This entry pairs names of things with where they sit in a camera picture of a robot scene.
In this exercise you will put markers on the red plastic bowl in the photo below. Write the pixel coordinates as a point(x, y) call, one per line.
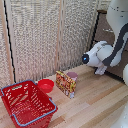
point(45, 85)

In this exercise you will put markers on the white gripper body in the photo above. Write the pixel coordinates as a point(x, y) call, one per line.
point(100, 70)

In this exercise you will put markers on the pink cup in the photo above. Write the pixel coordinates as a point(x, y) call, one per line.
point(72, 75)

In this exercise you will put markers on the beige woven folding screen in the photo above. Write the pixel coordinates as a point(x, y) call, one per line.
point(30, 40)

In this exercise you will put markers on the dark brown drawer cabinet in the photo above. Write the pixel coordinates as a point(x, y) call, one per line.
point(101, 16)

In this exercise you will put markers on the red plastic shopping basket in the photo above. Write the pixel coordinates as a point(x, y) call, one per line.
point(26, 105)

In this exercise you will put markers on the colourful printed carton box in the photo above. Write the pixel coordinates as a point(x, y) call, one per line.
point(65, 84)

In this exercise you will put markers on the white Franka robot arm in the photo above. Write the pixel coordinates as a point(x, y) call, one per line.
point(110, 50)

